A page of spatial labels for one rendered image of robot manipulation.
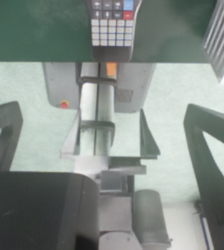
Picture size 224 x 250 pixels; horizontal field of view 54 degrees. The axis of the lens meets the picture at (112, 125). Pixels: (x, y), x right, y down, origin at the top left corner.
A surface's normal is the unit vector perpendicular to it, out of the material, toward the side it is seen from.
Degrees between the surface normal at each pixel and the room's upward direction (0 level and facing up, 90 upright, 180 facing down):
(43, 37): 0
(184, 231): 90
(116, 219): 60
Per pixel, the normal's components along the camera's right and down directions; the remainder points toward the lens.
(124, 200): 0.02, -0.14
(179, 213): 0.01, -0.62
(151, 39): 0.00, 0.78
